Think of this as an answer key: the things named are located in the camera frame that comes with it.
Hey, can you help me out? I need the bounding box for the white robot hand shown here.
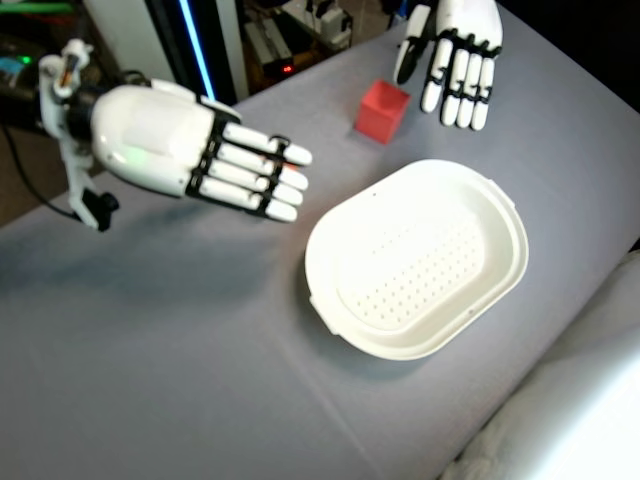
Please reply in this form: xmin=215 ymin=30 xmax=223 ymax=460
xmin=394 ymin=0 xmax=505 ymax=132
xmin=89 ymin=77 xmax=314 ymax=225

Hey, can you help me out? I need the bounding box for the white panel with blue light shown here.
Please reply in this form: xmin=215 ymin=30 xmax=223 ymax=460
xmin=82 ymin=0 xmax=250 ymax=102

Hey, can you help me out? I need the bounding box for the red cube block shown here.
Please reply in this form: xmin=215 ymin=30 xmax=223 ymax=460
xmin=354 ymin=78 xmax=412 ymax=146

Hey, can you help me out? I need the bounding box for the dark device with green light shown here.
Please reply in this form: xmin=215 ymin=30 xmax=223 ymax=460
xmin=0 ymin=38 xmax=42 ymax=94

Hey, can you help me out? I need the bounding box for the black device with red light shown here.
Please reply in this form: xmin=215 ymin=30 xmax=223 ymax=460
xmin=243 ymin=18 xmax=324 ymax=81

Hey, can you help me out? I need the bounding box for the grey table cloth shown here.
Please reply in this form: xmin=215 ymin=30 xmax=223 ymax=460
xmin=0 ymin=4 xmax=640 ymax=480

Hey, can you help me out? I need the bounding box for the white perforated plastic basket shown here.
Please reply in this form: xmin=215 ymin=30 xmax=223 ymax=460
xmin=303 ymin=158 xmax=530 ymax=362

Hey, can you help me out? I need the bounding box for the white robot body shell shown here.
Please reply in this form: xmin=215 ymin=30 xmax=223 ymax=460
xmin=438 ymin=249 xmax=640 ymax=480

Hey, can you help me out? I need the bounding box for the black cable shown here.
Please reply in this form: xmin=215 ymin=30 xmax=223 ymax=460
xmin=0 ymin=122 xmax=81 ymax=221

